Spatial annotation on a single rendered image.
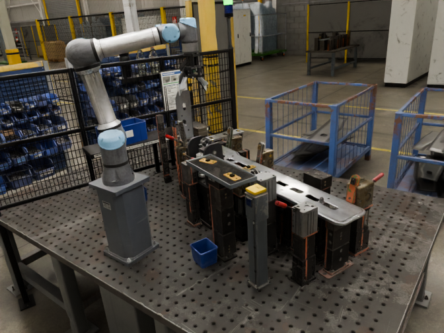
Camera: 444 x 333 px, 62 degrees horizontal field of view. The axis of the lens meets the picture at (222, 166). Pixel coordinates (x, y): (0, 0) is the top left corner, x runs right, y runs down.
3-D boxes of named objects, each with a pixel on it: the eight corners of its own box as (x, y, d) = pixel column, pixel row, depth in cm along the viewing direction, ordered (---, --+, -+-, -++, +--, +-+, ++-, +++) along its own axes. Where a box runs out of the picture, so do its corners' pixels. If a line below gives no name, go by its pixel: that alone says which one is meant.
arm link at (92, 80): (105, 158, 177) (60, 42, 155) (107, 148, 190) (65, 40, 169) (129, 151, 178) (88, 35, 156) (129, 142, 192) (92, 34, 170)
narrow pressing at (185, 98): (194, 137, 266) (189, 89, 253) (180, 140, 260) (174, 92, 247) (193, 137, 266) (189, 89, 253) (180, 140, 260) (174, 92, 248)
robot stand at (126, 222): (129, 267, 177) (115, 193, 162) (103, 254, 189) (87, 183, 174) (160, 246, 192) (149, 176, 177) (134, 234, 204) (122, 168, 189)
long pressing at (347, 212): (373, 211, 156) (374, 207, 156) (337, 228, 145) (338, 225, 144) (204, 139, 264) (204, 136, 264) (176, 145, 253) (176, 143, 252)
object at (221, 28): (201, 153, 526) (187, 0, 451) (193, 152, 534) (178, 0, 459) (242, 133, 601) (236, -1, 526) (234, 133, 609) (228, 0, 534)
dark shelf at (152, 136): (211, 129, 279) (210, 125, 278) (91, 159, 235) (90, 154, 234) (195, 124, 297) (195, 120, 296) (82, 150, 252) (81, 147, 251)
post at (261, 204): (271, 283, 160) (269, 193, 144) (257, 291, 157) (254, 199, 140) (259, 275, 166) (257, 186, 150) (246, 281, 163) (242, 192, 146)
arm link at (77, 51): (57, 43, 145) (177, 16, 152) (61, 42, 155) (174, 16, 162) (67, 73, 150) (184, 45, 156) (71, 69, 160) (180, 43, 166)
